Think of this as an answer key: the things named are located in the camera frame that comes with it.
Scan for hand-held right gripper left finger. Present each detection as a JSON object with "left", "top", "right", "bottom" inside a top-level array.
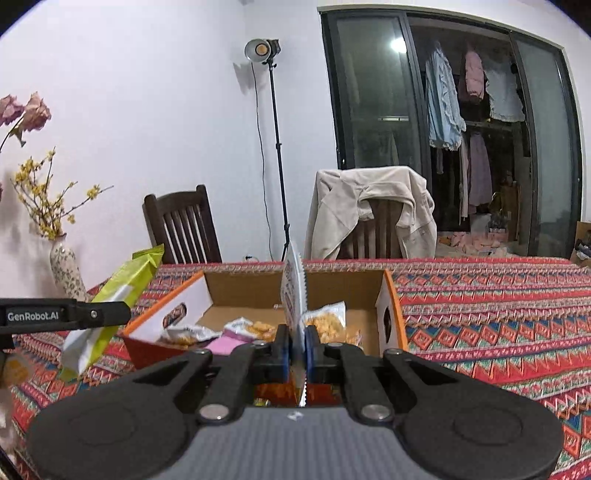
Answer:
[{"left": 136, "top": 325, "right": 293, "bottom": 425}]

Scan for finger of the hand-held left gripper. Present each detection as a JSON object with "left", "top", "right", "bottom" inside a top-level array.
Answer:
[{"left": 76, "top": 301, "right": 132, "bottom": 329}]

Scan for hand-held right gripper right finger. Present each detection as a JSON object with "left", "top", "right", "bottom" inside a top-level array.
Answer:
[{"left": 302, "top": 325, "right": 460, "bottom": 425}]

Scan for green white snack packet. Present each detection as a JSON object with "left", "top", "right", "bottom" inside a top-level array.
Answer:
[{"left": 61, "top": 244, "right": 165, "bottom": 381}]

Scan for white serrated edge snack packet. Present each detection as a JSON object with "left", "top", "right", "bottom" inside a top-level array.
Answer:
[{"left": 279, "top": 240, "right": 309, "bottom": 408}]

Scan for orange cardboard box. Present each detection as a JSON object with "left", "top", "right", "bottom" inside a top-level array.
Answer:
[{"left": 121, "top": 270, "right": 410, "bottom": 407}]

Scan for pile of snack packets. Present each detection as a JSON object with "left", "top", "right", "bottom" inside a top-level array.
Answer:
[{"left": 159, "top": 316, "right": 278, "bottom": 354}]

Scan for floral ceramic vase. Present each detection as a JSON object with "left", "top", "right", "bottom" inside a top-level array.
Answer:
[{"left": 49, "top": 233, "right": 88, "bottom": 303}]

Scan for yellow flower branches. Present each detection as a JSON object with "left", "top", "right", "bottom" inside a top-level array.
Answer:
[{"left": 11, "top": 148, "right": 114, "bottom": 241}]

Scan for dark wooden chair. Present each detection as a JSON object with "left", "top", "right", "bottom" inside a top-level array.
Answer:
[{"left": 142, "top": 185, "right": 223, "bottom": 265}]

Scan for wooden chair under jacket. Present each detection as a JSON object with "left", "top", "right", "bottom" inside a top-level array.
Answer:
[{"left": 339, "top": 198, "right": 404, "bottom": 259}]

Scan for beige jacket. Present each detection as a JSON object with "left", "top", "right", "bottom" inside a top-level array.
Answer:
[{"left": 305, "top": 166, "right": 438, "bottom": 260}]

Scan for pink cloth heap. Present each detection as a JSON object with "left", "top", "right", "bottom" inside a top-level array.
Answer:
[{"left": 438, "top": 231, "right": 509, "bottom": 257}]

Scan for hanging lilac dress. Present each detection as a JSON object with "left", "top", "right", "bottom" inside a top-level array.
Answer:
[{"left": 466, "top": 133, "right": 494, "bottom": 208}]

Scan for black framed sliding glass door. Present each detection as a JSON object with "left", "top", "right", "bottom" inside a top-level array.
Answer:
[{"left": 318, "top": 9, "right": 583, "bottom": 259}]

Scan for hanging blue denim shirt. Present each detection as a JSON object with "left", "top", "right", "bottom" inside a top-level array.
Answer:
[{"left": 425, "top": 44, "right": 467, "bottom": 151}]

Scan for brown cardboard carton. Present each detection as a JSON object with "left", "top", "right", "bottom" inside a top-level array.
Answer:
[{"left": 570, "top": 222, "right": 591, "bottom": 268}]

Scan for studio light on stand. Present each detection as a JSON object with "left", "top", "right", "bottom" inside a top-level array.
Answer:
[{"left": 245, "top": 38, "right": 296, "bottom": 261}]

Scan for hanging white blouse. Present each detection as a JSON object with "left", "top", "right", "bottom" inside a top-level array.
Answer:
[{"left": 485, "top": 58, "right": 526, "bottom": 123}]

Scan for hanging pink jacket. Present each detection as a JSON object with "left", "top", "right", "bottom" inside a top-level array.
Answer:
[{"left": 463, "top": 50, "right": 485, "bottom": 101}]

